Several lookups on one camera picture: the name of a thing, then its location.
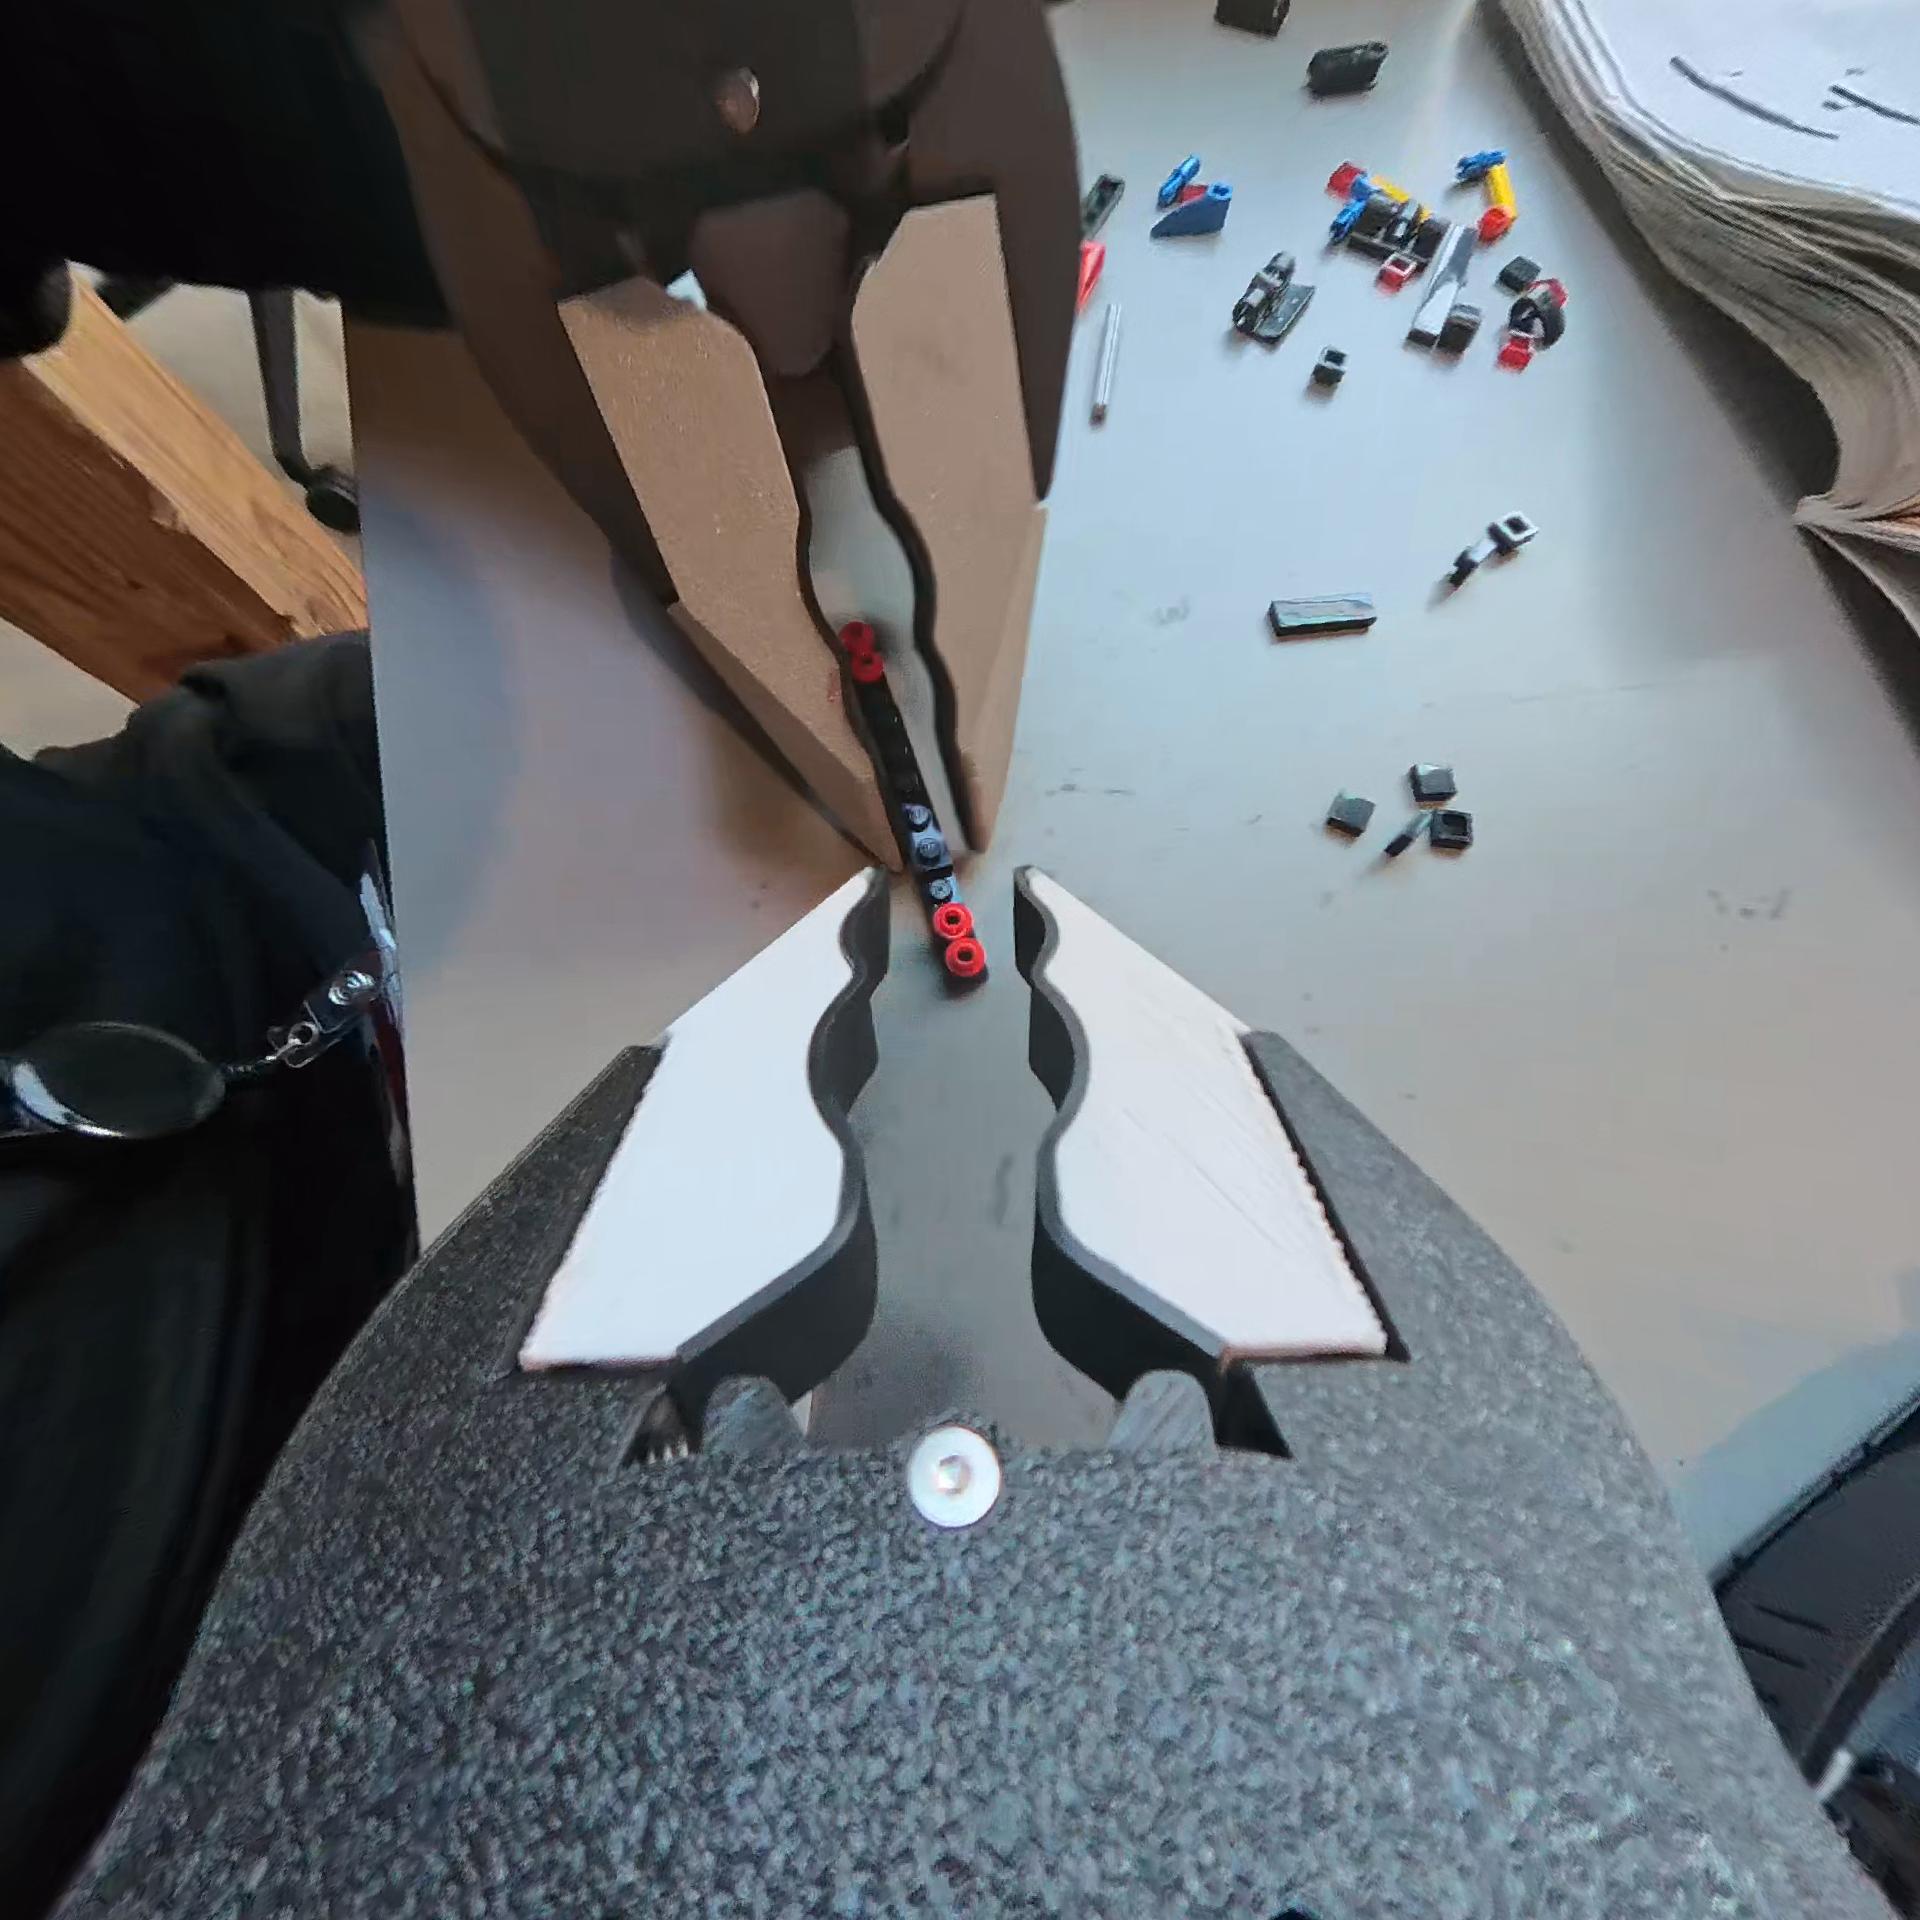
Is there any long black plate brick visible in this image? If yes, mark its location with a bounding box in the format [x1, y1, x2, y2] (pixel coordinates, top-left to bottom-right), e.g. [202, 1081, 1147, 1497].
[836, 616, 994, 989]

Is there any pile of coloured toy bricks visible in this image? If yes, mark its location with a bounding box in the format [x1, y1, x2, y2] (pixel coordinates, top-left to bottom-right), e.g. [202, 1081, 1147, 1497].
[1324, 147, 1572, 375]

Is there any black hinge toy piece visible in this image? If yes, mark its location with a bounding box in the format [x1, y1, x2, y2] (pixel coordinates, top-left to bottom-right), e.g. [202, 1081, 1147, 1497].
[1231, 249, 1322, 347]

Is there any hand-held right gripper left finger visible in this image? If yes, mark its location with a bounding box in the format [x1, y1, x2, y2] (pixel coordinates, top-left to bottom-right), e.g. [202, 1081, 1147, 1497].
[516, 864, 890, 1427]

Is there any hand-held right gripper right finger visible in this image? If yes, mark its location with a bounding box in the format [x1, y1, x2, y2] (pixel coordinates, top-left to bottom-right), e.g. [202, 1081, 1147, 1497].
[1015, 864, 1393, 1413]

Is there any person's black clothing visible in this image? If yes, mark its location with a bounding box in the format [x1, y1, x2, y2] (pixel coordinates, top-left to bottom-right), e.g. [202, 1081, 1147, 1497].
[0, 631, 419, 1920]

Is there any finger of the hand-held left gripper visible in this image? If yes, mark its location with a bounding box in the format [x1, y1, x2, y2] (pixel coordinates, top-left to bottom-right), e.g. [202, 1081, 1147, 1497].
[558, 275, 913, 876]
[843, 189, 1052, 856]

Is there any wooden furniture piece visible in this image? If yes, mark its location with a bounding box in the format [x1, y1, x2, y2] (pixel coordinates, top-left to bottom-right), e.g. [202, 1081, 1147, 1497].
[0, 262, 370, 705]

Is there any black badge reel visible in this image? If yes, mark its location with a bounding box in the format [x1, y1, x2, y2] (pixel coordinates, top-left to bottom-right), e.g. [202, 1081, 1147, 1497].
[0, 967, 380, 1145]

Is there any stack of white paper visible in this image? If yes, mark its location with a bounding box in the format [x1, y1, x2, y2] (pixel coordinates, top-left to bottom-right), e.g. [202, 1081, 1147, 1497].
[1498, 0, 1920, 640]

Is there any grey desk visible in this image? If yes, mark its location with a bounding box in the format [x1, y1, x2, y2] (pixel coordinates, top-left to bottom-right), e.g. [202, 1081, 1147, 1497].
[344, 0, 1920, 1518]

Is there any black chair caster leg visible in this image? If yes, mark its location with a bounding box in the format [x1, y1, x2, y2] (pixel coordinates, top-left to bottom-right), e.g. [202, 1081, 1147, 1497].
[246, 287, 366, 537]

